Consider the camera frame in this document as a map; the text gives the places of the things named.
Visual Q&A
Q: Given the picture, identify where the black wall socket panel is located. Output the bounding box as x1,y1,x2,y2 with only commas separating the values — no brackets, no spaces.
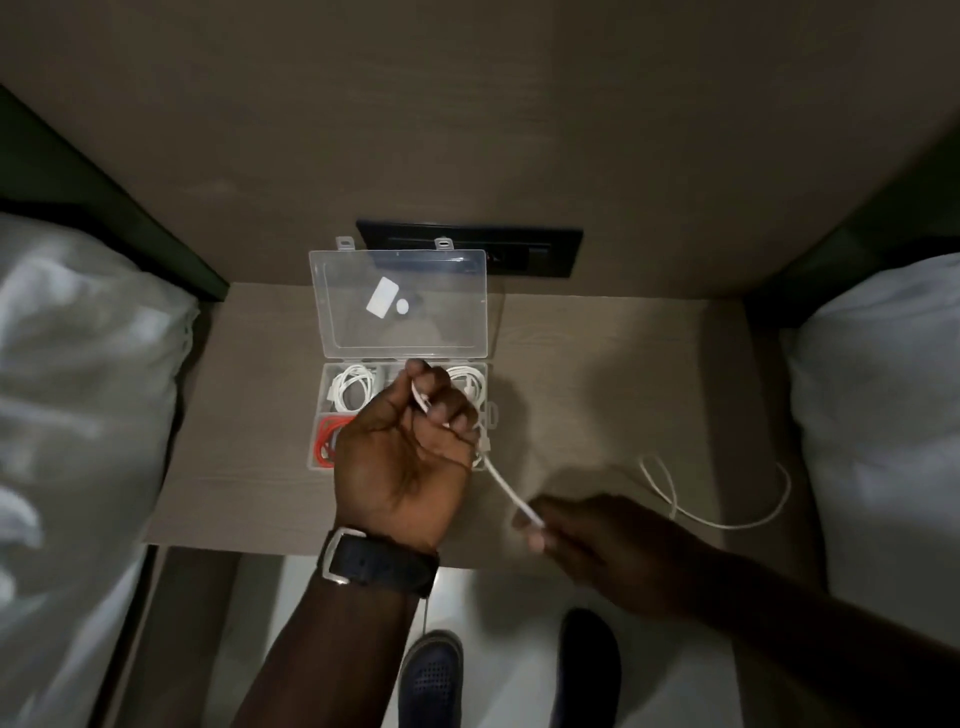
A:
355,219,585,280

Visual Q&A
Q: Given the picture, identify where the person's right forearm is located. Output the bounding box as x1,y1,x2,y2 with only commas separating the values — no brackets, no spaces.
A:
697,543,960,728

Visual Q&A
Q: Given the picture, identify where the person's right hand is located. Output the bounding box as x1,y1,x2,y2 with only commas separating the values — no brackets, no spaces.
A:
512,494,723,625

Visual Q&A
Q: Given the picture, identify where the clear plastic organizer box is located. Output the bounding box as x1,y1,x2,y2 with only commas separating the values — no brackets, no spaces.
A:
306,235,501,474

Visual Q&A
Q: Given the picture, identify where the white charging cable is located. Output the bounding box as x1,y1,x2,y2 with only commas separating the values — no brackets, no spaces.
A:
410,378,793,532

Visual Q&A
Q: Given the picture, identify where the dark bed headboard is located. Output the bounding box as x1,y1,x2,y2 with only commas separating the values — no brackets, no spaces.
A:
746,131,960,329
0,82,231,303

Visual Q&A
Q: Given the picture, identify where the person's left forearm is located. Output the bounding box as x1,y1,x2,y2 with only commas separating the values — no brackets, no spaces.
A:
228,553,440,728

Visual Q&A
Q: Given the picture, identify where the dark blue clog shoe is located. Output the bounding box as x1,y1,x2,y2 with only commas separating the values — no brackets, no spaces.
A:
396,629,465,728
552,606,623,728

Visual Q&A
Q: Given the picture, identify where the black wristwatch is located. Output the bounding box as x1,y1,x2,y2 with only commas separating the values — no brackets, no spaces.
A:
315,526,441,600

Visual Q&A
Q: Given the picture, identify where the white pillow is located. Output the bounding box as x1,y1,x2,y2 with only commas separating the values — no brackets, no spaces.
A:
778,252,960,650
0,212,201,728

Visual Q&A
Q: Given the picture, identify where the coiled white cable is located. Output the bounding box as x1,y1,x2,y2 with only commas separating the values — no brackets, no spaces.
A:
328,363,378,414
444,364,489,408

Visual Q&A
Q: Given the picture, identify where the coiled red cable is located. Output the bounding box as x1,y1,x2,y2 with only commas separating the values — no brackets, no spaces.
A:
313,415,355,471

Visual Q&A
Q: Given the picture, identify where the person's left hand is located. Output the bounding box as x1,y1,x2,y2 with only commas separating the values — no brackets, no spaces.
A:
332,358,482,557

